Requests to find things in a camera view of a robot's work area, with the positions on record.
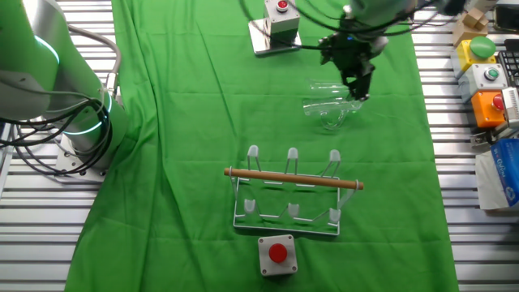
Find silver metal clamp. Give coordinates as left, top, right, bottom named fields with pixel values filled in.
left=470, top=121, right=514, bottom=148

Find black rectangular device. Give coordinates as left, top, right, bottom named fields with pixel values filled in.
left=493, top=4, right=519, bottom=34

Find white box big red button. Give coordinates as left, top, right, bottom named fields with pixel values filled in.
left=257, top=234, right=299, bottom=277

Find white wire cup rack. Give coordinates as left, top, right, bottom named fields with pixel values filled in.
left=223, top=144, right=365, bottom=237

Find grey box green button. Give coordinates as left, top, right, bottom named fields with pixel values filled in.
left=457, top=62, right=510, bottom=102

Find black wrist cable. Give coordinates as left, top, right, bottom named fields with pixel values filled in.
left=238, top=0, right=467, bottom=52

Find green cloth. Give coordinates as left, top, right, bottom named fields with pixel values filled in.
left=64, top=0, right=461, bottom=292

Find clear glass cup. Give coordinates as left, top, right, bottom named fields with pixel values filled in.
left=302, top=79, right=364, bottom=131

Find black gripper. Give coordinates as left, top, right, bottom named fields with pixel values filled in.
left=318, top=32, right=390, bottom=101

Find grey robot conduit hose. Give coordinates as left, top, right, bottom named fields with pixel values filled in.
left=66, top=24, right=122, bottom=98

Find black base cable bundle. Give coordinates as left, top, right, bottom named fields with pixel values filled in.
left=0, top=91, right=114, bottom=178

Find black keyboard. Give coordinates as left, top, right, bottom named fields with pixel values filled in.
left=496, top=50, right=519, bottom=88

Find blue tissue pack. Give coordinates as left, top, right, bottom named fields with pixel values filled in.
left=474, top=149, right=508, bottom=212
left=489, top=137, right=519, bottom=208

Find grey button box on plate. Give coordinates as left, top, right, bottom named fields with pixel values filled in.
left=247, top=0, right=303, bottom=56

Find yellow box green mushroom button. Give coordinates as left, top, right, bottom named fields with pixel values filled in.
left=450, top=35, right=498, bottom=78

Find wooden blocks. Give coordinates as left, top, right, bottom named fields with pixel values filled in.
left=452, top=7, right=490, bottom=48

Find orange box red button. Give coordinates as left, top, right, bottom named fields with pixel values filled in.
left=470, top=89, right=508, bottom=129

